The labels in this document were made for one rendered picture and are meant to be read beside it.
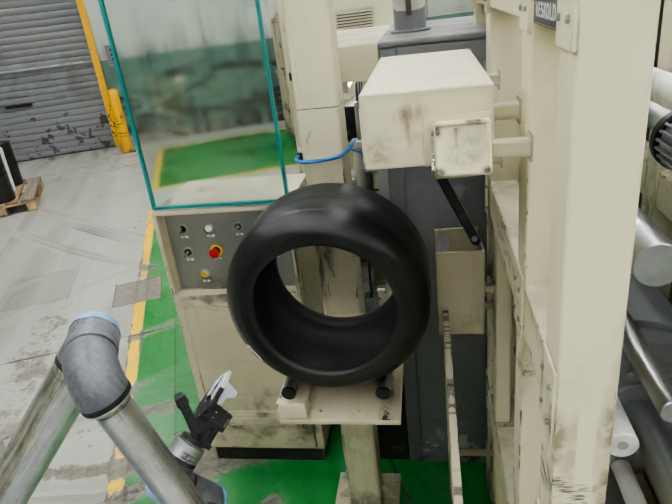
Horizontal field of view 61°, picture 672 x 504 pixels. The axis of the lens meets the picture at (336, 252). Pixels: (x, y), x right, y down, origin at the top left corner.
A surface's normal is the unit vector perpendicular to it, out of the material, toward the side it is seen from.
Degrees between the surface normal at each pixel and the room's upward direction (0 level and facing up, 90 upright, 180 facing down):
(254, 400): 90
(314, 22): 90
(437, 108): 90
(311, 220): 42
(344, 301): 90
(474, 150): 72
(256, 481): 0
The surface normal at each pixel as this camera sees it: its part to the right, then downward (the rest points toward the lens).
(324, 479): -0.11, -0.90
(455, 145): -0.16, 0.12
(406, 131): -0.14, 0.42
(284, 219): -0.37, -0.35
